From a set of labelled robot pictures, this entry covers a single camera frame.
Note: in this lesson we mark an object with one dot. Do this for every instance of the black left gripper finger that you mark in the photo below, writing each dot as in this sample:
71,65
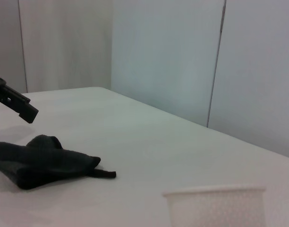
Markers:
19,104

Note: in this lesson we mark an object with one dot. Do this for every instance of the dark cloth rag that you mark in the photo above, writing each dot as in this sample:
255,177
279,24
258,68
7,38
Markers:
40,160

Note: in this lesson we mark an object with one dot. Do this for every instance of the translucent white plastic cup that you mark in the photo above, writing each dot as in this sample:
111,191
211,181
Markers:
213,208

